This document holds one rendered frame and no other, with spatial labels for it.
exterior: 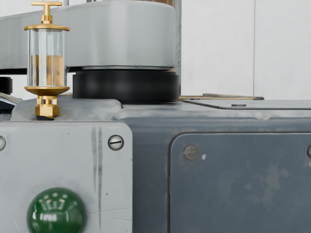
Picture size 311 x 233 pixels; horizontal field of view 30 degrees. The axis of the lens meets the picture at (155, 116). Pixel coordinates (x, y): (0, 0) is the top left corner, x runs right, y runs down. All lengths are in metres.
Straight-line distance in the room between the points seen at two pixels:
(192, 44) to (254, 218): 5.25
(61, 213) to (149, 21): 0.22
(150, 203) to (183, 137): 0.04
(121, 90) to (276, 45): 5.34
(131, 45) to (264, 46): 5.30
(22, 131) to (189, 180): 0.11
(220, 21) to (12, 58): 5.13
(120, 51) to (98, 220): 0.19
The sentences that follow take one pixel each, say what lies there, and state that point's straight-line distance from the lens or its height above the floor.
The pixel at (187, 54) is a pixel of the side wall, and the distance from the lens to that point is 5.57.
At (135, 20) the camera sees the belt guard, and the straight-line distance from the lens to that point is 0.46.
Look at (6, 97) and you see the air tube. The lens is 0.44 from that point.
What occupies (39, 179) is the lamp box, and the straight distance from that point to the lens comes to 0.29.
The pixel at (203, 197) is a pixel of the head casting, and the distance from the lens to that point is 0.35.
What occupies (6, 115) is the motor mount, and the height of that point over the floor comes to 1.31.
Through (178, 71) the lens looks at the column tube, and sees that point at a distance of 0.84.
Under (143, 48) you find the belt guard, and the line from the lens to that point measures 0.46.
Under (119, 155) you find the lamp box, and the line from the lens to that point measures 0.29.
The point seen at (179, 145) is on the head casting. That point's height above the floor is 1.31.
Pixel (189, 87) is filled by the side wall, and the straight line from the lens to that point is 5.57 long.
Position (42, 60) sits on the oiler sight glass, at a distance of 0.36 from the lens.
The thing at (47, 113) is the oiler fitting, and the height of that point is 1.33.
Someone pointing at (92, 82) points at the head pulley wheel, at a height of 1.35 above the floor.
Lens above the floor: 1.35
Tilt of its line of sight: 3 degrees down
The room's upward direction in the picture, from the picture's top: straight up
